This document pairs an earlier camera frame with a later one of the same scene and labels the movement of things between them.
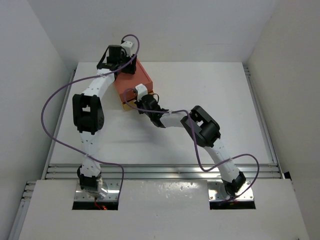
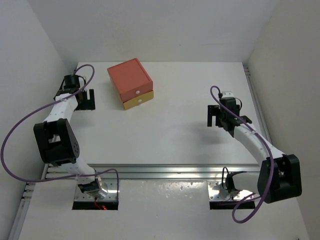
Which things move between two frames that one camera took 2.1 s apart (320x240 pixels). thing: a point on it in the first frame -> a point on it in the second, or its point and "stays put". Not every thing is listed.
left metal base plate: (113, 195) stays put
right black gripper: (139, 103) -> (214, 110)
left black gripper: (130, 69) -> (87, 104)
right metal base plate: (216, 191) stays put
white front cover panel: (158, 210) stays put
